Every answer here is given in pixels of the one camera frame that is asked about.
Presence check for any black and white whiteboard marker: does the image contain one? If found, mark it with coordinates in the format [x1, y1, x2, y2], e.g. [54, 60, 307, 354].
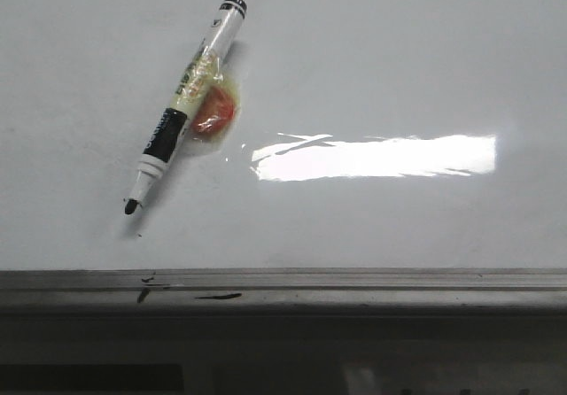
[125, 0, 247, 215]

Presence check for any white whiteboard with metal frame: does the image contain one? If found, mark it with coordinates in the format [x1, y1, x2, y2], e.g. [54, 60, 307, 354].
[1, 0, 566, 314]

